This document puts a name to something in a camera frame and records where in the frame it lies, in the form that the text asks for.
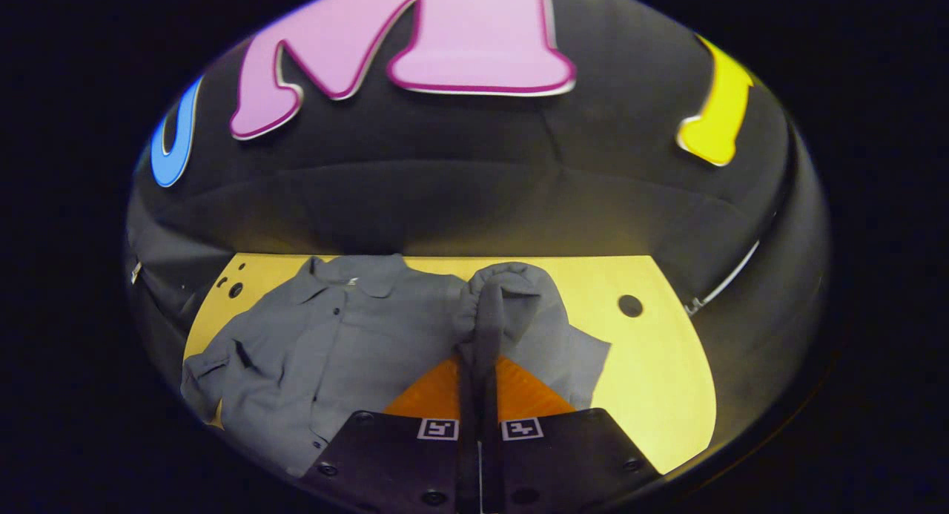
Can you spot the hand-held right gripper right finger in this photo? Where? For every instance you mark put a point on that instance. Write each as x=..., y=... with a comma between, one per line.
x=563, y=455

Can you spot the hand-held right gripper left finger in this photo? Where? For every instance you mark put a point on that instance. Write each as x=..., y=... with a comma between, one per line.
x=400, y=455

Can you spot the grey button shirt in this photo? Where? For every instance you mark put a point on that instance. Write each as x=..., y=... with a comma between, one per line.
x=371, y=336

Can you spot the black backdrop cloth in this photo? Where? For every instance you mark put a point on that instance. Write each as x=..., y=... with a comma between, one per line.
x=482, y=173

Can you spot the small white clip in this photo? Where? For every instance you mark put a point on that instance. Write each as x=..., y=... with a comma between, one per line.
x=136, y=271

